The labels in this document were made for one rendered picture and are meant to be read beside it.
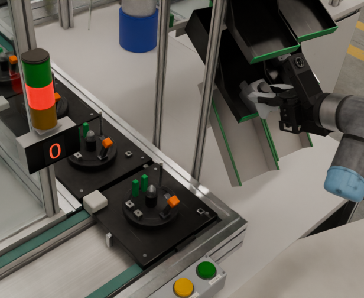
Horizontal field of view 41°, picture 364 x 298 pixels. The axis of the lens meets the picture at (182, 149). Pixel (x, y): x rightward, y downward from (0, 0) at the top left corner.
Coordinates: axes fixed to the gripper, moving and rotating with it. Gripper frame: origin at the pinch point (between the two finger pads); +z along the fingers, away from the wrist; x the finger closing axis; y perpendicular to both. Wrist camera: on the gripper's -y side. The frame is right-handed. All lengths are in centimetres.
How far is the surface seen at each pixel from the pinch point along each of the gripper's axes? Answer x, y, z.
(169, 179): -18.3, 21.1, 20.1
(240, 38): -5.6, -13.8, -3.0
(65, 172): -40, 13, 35
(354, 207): 43, 57, 11
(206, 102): -8.6, 1.4, 10.0
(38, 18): -5, -19, 128
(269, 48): 0.8, -9.8, -4.3
